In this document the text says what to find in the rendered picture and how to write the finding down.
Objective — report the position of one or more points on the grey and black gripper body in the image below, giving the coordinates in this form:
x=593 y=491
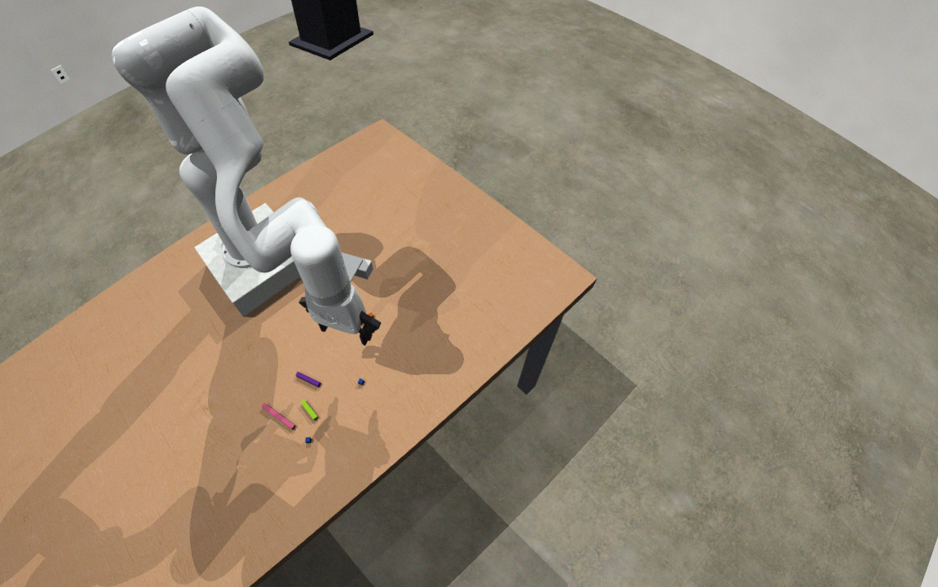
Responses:
x=344 y=316

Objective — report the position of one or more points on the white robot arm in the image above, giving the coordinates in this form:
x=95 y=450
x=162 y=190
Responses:
x=220 y=137

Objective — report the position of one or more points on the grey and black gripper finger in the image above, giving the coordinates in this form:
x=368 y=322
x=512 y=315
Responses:
x=370 y=325
x=302 y=301

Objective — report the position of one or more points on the pink rod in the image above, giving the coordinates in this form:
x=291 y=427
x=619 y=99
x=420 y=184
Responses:
x=278 y=416

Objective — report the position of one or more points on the purple rod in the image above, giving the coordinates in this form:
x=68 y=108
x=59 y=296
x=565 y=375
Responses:
x=308 y=379

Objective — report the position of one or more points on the lime green rod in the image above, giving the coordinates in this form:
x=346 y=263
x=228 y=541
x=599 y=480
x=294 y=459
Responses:
x=307 y=407

